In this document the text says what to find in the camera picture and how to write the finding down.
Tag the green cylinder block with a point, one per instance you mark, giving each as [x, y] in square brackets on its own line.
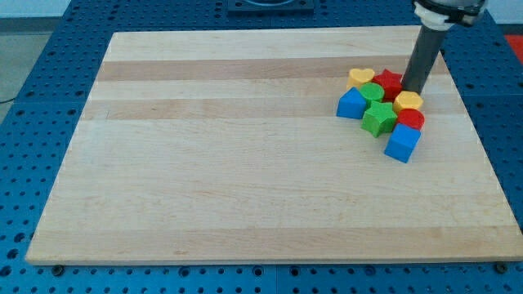
[372, 92]

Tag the green star block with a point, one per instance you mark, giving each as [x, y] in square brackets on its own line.
[379, 118]

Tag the wooden board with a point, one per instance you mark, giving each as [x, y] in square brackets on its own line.
[224, 147]

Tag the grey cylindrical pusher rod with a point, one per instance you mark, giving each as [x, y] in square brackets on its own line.
[422, 59]

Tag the blue cube block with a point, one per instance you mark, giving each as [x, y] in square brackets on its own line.
[402, 142]

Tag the blue pentagon house block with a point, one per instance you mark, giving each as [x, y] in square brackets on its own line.
[351, 105]

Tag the yellow hexagon block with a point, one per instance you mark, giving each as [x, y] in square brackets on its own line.
[407, 100]

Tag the red cylinder block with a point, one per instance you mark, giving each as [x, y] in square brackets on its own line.
[411, 118]

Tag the yellow heart block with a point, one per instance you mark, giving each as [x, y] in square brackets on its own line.
[358, 77]

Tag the red star block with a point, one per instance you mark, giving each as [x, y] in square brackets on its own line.
[391, 84]

